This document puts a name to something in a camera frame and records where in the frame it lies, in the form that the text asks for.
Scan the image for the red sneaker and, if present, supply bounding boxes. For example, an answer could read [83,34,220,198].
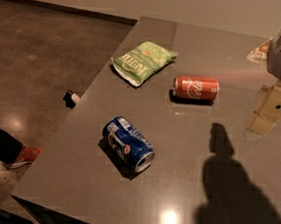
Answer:
[4,145,43,170]

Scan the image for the small black white floor object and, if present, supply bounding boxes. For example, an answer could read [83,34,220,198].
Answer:
[63,90,80,107]

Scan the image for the blue pepsi can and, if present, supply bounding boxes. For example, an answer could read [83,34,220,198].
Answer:
[102,116,155,173]

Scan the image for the red coke can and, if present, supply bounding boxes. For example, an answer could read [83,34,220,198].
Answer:
[172,76,220,101]

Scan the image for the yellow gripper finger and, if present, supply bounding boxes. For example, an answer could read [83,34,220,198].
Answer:
[244,80,281,142]
[247,39,272,63]

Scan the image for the green chip bag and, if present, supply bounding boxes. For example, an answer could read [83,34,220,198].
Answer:
[111,41,178,87]

